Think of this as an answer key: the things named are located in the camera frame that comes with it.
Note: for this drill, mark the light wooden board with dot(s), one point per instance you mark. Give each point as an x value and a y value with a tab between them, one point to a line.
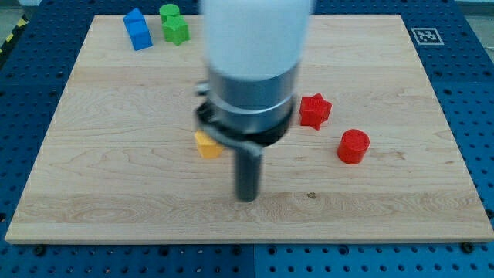
119	164

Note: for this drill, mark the blue triangle block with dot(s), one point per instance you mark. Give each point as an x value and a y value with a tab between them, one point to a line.
133	16

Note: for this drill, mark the red cylinder block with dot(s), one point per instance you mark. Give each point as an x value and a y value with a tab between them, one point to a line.
353	146

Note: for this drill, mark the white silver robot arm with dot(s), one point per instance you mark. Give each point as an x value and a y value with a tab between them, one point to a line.
252	50

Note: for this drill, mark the white fiducial marker tag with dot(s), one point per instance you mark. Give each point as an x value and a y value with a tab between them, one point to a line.
425	36

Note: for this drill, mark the red star block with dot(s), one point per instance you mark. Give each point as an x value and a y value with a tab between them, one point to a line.
314	111

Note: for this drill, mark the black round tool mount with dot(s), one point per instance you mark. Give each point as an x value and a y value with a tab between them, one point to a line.
242	123

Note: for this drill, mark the yellow heart block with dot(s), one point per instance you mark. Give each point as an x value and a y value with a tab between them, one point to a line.
206	146

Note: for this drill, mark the blue cube block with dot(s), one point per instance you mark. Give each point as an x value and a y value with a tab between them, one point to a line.
139	35

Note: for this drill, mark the green star block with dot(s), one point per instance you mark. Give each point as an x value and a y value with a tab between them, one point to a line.
175	30

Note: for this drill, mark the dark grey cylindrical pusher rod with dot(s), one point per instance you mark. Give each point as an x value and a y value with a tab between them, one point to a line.
248	166

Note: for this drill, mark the green cylinder block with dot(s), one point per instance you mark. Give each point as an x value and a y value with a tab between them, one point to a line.
167	11

